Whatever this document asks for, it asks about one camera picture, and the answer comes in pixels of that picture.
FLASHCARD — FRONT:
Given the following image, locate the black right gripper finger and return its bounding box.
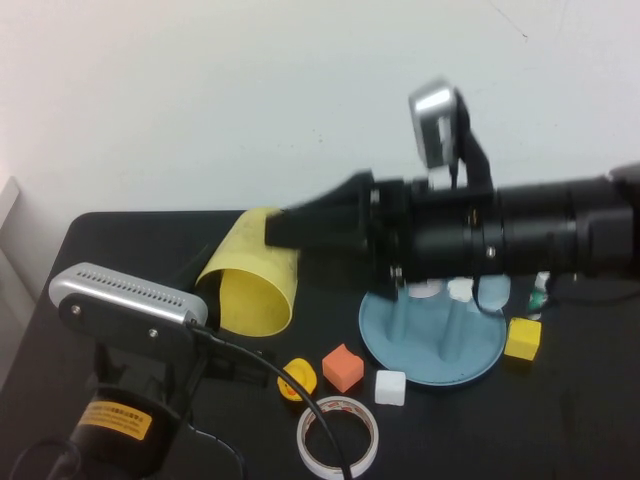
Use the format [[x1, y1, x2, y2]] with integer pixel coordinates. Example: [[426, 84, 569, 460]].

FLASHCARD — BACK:
[[284, 170, 375, 211], [264, 204, 374, 251]]

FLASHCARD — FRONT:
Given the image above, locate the black left camera cable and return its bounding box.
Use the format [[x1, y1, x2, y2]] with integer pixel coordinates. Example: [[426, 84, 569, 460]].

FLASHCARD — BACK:
[[184, 319, 354, 480]]

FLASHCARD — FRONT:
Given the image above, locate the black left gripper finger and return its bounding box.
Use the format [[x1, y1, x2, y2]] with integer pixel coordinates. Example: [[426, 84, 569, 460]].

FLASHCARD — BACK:
[[172, 243, 216, 294], [199, 344, 276, 389]]

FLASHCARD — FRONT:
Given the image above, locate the blue cup stand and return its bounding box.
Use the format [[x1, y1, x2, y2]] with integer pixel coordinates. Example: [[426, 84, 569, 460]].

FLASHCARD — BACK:
[[358, 277, 508, 389]]

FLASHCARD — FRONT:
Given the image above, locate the yellow plastic cup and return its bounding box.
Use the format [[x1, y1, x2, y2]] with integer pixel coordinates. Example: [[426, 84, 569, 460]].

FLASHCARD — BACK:
[[193, 206, 301, 337]]

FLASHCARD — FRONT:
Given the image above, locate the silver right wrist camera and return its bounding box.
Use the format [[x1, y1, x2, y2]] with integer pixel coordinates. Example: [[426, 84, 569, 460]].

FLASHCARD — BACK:
[[408, 82, 494, 195]]

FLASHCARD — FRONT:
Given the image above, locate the white tape roll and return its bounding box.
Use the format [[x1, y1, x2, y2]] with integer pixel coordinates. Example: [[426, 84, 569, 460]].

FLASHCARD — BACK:
[[296, 395, 380, 478]]

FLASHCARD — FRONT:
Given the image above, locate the orange foam cube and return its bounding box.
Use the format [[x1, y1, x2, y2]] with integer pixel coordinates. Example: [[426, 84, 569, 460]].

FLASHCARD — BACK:
[[321, 342, 365, 394]]

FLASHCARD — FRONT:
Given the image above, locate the white foam cube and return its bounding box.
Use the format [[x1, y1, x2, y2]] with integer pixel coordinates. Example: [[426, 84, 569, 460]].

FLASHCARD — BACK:
[[374, 369, 407, 407]]

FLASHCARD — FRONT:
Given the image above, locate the black arm base cable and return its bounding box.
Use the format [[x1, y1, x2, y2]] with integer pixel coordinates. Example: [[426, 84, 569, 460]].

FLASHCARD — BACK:
[[9, 438, 82, 480]]

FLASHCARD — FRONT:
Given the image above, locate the green white glue stick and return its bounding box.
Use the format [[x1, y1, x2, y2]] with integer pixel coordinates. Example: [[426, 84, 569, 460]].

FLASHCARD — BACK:
[[528, 272, 552, 321]]

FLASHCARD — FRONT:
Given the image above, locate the yellow rubber duck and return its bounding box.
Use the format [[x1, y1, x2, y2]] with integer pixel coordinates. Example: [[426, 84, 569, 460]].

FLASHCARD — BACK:
[[277, 357, 319, 402]]

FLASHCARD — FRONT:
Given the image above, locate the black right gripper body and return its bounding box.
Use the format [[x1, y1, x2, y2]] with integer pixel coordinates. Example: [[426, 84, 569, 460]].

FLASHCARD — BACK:
[[367, 177, 501, 301]]

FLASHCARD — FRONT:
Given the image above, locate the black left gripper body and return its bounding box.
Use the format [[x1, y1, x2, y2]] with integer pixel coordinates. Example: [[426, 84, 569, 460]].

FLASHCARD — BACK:
[[87, 342, 209, 416]]

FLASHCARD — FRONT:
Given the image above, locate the yellow foam cube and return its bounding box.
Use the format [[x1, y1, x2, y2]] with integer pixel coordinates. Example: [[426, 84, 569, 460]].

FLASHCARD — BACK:
[[503, 316, 543, 363]]

